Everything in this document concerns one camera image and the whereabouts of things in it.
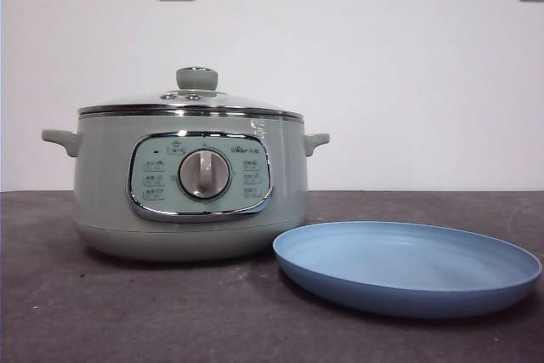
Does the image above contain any pale green electric steamer pot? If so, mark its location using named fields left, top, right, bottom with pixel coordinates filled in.
left=41, top=112, right=332, bottom=264

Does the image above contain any blue round plate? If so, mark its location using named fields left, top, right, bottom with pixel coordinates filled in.
left=273, top=220, right=544, bottom=320

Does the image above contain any glass lid with green knob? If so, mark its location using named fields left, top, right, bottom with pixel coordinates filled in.
left=77, top=65, right=307, bottom=121

